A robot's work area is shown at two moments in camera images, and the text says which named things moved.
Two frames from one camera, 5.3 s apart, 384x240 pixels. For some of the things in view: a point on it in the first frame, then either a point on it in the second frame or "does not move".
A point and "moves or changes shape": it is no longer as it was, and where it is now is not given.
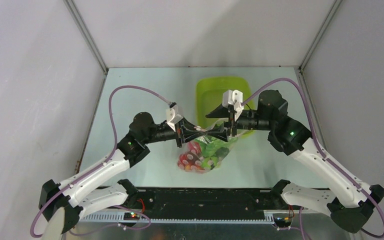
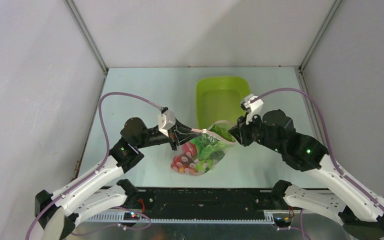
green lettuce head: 212,151 moves or changes shape
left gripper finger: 186,124 → 183,129
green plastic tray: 209,91 does not move
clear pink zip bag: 208,152 does not move
